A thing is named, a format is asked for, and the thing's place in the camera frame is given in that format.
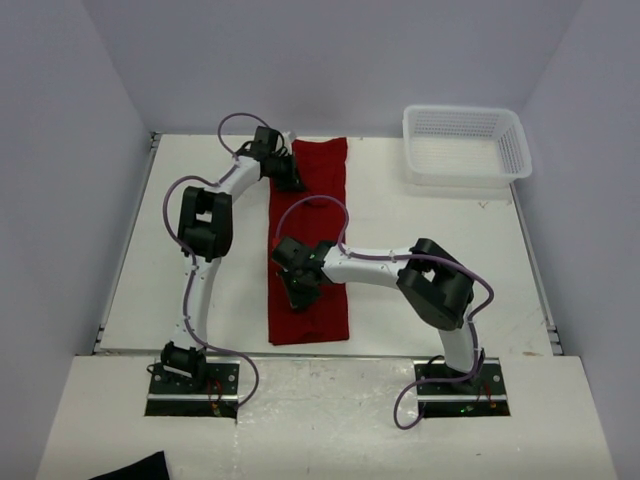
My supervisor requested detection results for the red t-shirt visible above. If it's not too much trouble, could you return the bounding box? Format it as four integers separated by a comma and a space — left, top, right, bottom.
267, 137, 349, 346

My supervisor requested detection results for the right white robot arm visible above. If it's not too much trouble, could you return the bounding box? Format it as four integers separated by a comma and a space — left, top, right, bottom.
271, 237, 495, 393

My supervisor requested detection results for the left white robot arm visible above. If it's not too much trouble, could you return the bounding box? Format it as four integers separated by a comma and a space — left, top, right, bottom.
161, 126, 305, 393

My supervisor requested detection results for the white plastic basket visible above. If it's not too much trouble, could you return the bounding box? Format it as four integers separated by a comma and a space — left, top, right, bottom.
402, 105, 533, 189

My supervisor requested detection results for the black cloth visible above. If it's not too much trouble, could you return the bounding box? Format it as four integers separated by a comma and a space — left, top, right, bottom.
92, 451, 170, 480

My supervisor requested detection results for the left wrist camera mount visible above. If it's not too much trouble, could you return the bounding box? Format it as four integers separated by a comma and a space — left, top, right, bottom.
283, 130, 297, 141

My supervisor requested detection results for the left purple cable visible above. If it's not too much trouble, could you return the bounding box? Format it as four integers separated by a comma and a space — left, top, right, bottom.
163, 112, 260, 412

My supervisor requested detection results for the purple cable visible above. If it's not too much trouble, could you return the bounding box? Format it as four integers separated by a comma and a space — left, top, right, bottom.
163, 112, 260, 412
273, 194, 495, 431

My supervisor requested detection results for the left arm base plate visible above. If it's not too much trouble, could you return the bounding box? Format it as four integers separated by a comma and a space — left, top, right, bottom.
144, 360, 240, 420

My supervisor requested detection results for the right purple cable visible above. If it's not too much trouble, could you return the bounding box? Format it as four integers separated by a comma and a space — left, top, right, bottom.
273, 194, 495, 431

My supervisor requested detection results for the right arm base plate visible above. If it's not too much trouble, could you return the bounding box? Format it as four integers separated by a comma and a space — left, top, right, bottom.
416, 358, 510, 419

